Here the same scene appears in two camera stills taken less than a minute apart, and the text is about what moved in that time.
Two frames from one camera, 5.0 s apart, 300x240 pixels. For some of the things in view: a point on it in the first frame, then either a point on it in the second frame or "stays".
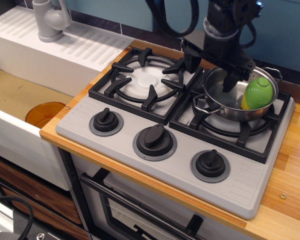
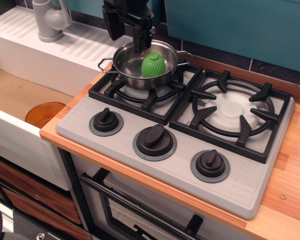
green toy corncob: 259,94 → 152,65
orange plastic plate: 40,114 stays
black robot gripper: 224,53 → 136,11
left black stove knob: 106,123 stays
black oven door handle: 190,226 stays
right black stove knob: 210,166 stays
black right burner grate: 250,137 stays
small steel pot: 228,103 → 128,64
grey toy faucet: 51,22 stays
